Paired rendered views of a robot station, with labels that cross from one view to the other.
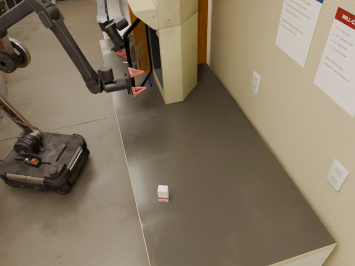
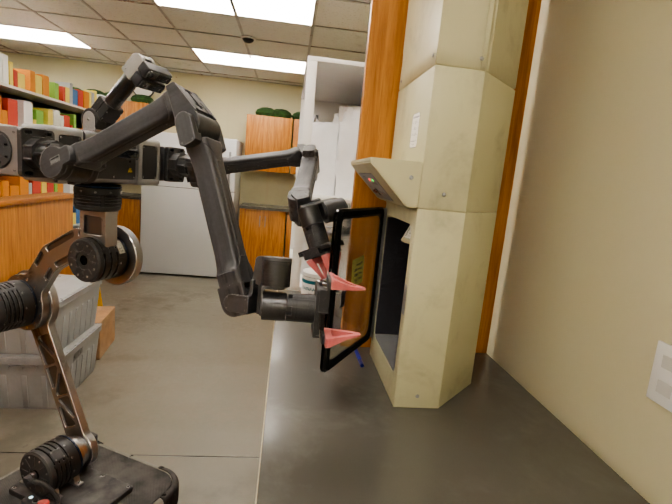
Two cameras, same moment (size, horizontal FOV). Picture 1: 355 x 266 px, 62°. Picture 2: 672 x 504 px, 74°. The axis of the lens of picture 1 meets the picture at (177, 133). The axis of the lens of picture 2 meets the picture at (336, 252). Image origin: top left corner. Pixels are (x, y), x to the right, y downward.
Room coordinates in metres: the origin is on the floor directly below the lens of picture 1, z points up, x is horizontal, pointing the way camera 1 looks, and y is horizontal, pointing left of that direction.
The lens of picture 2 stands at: (0.41, 0.10, 1.46)
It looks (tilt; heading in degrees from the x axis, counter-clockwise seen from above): 10 degrees down; 7
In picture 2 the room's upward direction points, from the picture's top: 5 degrees clockwise
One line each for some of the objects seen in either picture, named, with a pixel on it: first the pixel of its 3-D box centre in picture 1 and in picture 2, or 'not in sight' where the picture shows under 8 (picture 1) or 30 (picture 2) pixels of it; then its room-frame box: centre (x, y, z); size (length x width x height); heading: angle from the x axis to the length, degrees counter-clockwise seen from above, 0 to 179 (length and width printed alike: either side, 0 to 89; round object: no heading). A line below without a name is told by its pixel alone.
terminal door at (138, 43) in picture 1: (139, 55); (354, 283); (1.56, 0.20, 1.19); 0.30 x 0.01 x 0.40; 162
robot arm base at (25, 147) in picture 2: not in sight; (45, 154); (1.44, 0.99, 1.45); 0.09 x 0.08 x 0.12; 167
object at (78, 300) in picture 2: not in sight; (48, 311); (2.76, 2.13, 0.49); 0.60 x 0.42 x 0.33; 14
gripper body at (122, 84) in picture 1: (122, 84); (304, 308); (1.26, 0.27, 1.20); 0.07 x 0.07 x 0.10; 14
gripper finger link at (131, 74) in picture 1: (135, 75); (341, 293); (1.28, 0.20, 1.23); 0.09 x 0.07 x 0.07; 104
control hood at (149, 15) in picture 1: (140, 9); (379, 181); (1.55, 0.16, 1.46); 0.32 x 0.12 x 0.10; 14
